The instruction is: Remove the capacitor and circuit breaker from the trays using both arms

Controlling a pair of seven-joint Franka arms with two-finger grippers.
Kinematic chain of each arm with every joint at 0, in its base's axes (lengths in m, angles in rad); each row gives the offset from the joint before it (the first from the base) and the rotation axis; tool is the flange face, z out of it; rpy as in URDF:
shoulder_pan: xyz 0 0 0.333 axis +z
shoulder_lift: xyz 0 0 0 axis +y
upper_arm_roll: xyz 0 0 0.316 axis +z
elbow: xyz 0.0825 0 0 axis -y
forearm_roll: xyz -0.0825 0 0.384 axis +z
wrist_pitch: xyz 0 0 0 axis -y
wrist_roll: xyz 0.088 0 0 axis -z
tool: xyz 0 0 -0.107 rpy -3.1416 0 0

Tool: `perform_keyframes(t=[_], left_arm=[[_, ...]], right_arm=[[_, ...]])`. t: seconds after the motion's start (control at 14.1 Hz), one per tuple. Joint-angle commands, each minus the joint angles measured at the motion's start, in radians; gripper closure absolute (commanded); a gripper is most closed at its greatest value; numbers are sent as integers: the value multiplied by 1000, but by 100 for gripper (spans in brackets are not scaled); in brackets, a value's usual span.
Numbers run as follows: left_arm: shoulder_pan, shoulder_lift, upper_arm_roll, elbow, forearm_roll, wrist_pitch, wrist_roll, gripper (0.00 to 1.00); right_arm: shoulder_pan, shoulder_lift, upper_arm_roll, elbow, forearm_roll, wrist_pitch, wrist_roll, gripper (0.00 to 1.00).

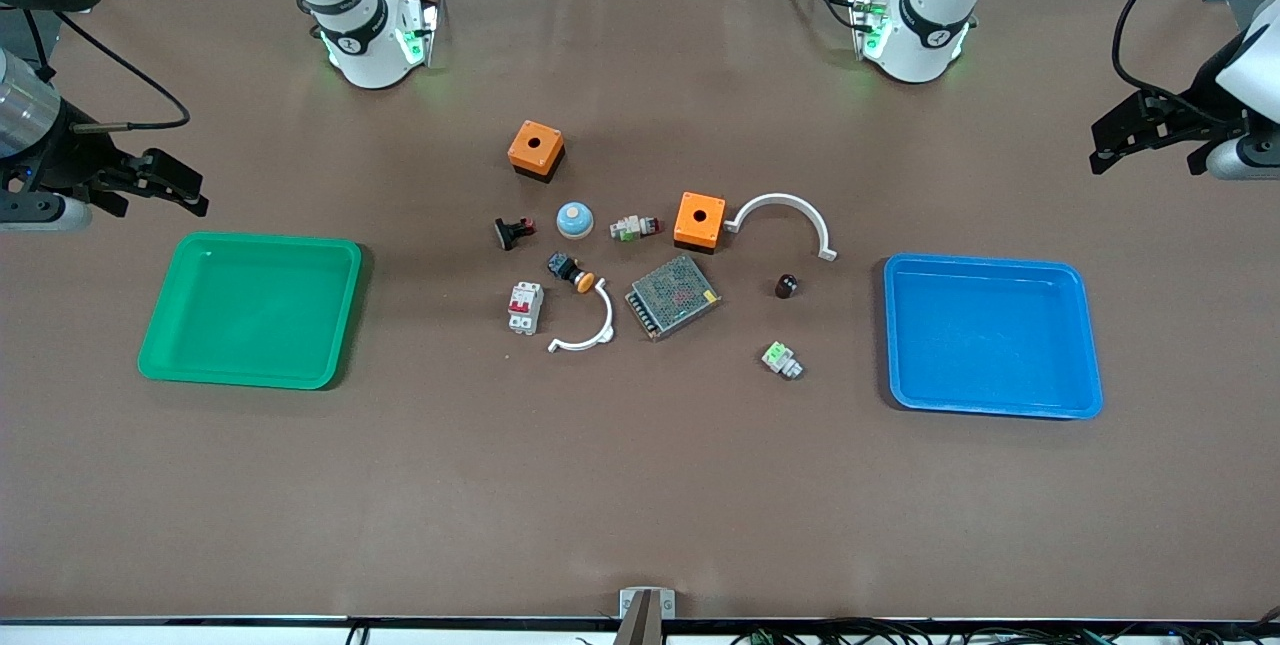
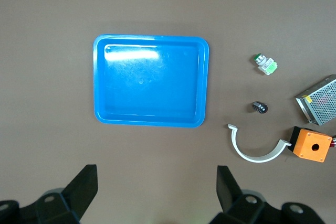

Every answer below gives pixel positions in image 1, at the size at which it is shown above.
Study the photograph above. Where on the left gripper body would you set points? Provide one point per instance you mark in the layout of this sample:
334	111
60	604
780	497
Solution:
1196	111

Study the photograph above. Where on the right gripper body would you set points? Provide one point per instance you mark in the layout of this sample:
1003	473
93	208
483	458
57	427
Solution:
62	158

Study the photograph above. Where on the white red circuit breaker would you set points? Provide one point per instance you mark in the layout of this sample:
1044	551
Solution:
525	308

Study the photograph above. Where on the black cylindrical capacitor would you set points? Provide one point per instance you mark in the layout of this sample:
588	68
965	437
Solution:
787	286

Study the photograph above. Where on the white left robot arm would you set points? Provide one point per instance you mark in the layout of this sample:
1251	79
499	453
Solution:
920	50

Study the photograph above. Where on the green plastic tray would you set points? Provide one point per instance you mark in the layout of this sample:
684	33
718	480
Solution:
250	310

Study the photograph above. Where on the blue plastic tray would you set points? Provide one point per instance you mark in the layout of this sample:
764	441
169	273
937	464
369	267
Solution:
990	335

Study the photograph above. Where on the large white arc clamp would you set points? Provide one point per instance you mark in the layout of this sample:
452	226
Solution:
790	199

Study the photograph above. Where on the orange button box upper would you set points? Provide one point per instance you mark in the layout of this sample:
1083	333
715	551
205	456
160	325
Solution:
535	147

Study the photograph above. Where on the black orange emergency stop button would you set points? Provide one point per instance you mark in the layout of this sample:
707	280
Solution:
568	271

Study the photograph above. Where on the blue dome push button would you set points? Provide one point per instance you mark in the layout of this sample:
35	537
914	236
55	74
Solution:
575	221

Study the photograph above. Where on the green white contact block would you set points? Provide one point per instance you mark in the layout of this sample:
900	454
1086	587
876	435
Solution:
780	359

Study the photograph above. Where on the orange button box black base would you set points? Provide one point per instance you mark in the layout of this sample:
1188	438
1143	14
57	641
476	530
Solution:
700	220

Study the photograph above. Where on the small white arc clamp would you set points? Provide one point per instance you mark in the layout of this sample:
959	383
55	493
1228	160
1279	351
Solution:
606	320

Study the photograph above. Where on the metal mesh power supply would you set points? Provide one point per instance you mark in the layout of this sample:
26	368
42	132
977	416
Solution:
673	297

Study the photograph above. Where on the brown table mat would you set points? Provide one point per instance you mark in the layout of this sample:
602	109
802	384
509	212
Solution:
640	485

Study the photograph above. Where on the black red switch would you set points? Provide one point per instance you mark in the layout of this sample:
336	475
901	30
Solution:
512	232

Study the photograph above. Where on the white green red indicator switch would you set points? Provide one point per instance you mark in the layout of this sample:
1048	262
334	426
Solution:
632	228

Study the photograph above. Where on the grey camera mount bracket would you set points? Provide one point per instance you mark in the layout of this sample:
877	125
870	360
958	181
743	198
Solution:
647	610

